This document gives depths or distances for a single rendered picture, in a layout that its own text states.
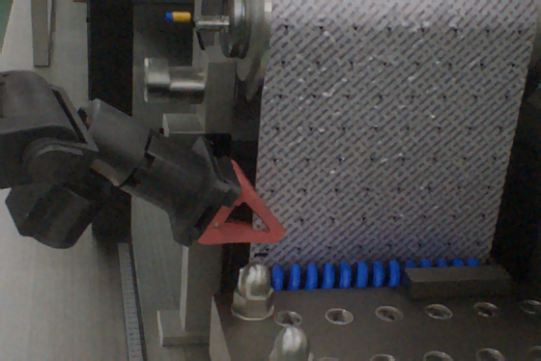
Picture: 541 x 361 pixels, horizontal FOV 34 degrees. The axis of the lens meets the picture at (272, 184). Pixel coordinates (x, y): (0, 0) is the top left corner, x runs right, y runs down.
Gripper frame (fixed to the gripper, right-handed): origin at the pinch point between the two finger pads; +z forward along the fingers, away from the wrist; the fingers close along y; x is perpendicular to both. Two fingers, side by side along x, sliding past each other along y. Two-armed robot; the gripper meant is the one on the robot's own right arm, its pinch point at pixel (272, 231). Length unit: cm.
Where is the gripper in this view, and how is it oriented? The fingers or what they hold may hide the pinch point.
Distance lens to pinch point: 79.7
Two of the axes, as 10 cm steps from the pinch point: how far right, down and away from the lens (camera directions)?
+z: 8.0, 4.5, 3.9
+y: 2.0, 4.2, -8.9
